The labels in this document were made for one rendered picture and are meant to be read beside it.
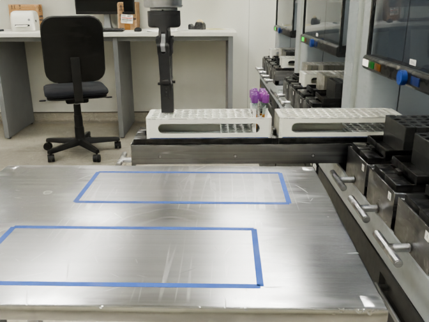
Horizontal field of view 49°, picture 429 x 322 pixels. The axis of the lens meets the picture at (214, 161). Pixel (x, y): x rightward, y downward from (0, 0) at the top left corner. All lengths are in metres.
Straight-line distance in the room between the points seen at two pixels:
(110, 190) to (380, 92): 0.77
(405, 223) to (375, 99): 0.53
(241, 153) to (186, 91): 3.61
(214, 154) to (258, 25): 3.60
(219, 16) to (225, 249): 4.09
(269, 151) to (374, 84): 0.34
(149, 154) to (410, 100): 0.69
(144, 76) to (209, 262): 4.19
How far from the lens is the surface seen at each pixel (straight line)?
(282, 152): 1.12
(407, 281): 0.85
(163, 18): 1.09
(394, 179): 0.91
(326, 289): 0.55
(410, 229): 0.82
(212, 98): 4.71
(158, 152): 1.11
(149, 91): 4.73
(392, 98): 1.31
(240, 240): 0.63
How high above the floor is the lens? 1.12
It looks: 19 degrees down
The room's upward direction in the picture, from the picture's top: straight up
